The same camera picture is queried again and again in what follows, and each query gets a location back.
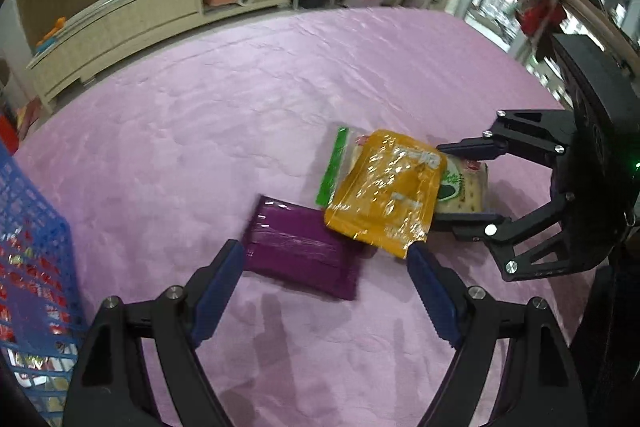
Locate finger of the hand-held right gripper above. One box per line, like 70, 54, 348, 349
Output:
432, 191, 581, 283
437, 109, 576, 168

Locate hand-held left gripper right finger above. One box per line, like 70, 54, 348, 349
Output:
406, 244, 588, 427

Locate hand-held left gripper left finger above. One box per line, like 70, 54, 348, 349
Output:
62, 238, 246, 427

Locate green-edged cracker packet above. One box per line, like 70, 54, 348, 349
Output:
316, 126, 489, 216

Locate orange-yellow snack packet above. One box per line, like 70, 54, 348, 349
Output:
324, 129, 449, 259

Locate purple snack packet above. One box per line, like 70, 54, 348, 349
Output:
242, 194, 364, 303

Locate red snack packet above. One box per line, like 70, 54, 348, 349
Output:
0, 232, 71, 343

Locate blue plastic basket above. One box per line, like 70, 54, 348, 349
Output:
0, 139, 86, 414

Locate red hanging clothes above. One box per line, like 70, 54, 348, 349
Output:
514, 0, 566, 36

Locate pink tablecloth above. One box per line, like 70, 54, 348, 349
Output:
12, 6, 602, 427

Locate cream TV cabinet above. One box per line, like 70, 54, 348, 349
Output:
25, 0, 294, 113

